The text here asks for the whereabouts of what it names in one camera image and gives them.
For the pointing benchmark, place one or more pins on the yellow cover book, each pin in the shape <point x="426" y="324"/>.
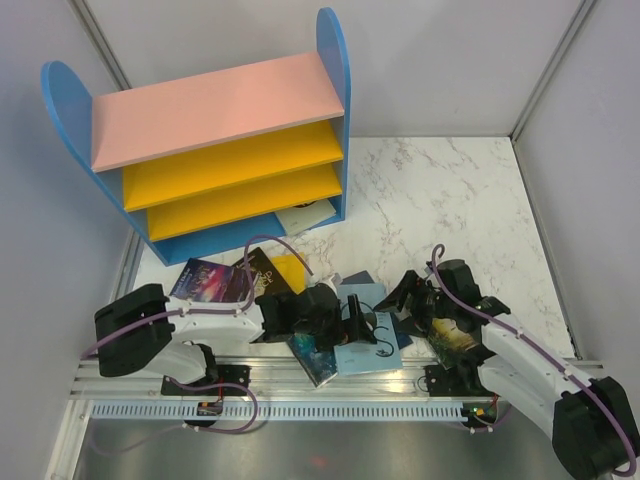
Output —
<point x="292" y="271"/>

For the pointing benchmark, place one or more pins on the grey G cover book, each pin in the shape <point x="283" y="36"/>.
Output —
<point x="300" y="218"/>

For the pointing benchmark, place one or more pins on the black moon cover book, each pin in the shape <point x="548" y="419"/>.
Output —
<point x="266" y="278"/>

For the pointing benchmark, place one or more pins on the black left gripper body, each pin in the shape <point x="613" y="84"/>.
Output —
<point x="328" y="330"/>

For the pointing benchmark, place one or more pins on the teal ocean cover book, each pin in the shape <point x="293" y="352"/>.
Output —
<point x="319" y="366"/>

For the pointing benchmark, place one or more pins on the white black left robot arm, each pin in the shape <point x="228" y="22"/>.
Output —
<point x="149" y="330"/>

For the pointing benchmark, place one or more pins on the light blue cat book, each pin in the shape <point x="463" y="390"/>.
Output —
<point x="362" y="358"/>

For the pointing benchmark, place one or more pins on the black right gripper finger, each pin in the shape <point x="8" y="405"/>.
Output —
<point x="415" y="326"/>
<point x="395" y="301"/>

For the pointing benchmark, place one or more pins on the green gold forest book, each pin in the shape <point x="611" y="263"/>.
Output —
<point x="450" y="344"/>

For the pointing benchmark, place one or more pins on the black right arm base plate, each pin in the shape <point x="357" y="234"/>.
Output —
<point x="467" y="380"/>

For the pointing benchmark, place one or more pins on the purple galaxy cover book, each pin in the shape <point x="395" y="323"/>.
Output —
<point x="204" y="281"/>

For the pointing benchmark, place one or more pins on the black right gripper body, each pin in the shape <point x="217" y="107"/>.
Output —
<point x="434" y="304"/>

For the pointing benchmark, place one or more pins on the white slotted cable duct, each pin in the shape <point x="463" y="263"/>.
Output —
<point x="244" y="410"/>

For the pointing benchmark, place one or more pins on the blue pink yellow bookshelf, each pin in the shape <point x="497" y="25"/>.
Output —
<point x="199" y="165"/>

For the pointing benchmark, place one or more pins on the aluminium mounting rail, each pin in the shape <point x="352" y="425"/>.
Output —
<point x="270" y="378"/>

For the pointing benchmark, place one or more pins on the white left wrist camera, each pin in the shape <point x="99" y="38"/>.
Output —
<point x="333" y="281"/>

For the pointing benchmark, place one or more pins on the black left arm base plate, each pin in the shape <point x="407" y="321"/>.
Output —
<point x="236" y="374"/>

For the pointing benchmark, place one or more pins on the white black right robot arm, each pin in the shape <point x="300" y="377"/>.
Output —
<point x="483" y="349"/>

